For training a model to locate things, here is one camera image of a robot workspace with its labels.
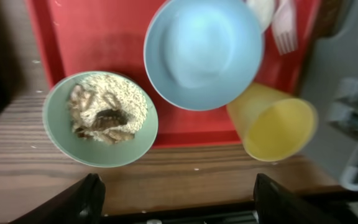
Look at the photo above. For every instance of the red serving tray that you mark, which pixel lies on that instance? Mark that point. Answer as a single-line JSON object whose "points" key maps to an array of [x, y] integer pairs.
{"points": [[82, 35]]}

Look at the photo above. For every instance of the rice and food scraps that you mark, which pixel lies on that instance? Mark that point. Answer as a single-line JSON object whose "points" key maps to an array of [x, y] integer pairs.
{"points": [[106, 108]]}

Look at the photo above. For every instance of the yellow plastic cup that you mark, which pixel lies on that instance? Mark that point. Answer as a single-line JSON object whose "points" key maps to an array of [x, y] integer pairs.
{"points": [[271, 124]]}

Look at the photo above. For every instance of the white plastic spoon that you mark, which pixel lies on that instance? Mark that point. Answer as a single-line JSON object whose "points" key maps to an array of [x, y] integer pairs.
{"points": [[263, 10]]}

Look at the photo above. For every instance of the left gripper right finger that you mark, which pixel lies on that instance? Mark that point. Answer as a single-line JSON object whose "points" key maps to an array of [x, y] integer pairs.
{"points": [[275, 204]]}

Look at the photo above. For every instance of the grey dishwasher rack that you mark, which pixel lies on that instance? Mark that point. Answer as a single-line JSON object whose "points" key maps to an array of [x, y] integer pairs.
{"points": [[330, 83]]}

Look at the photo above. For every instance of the green bowl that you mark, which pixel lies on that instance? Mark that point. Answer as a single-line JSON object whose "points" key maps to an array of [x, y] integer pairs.
{"points": [[57, 123]]}

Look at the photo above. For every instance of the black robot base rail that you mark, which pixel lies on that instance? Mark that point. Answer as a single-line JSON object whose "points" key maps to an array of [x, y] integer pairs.
{"points": [[342, 205]]}

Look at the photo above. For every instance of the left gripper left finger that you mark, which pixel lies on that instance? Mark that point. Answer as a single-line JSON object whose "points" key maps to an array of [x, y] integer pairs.
{"points": [[80, 203]]}

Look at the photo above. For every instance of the light blue bowl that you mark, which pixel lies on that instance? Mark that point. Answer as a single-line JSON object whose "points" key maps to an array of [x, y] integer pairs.
{"points": [[201, 54]]}

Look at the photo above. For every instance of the white plastic fork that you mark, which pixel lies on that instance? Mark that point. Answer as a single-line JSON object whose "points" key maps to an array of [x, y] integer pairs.
{"points": [[284, 27]]}

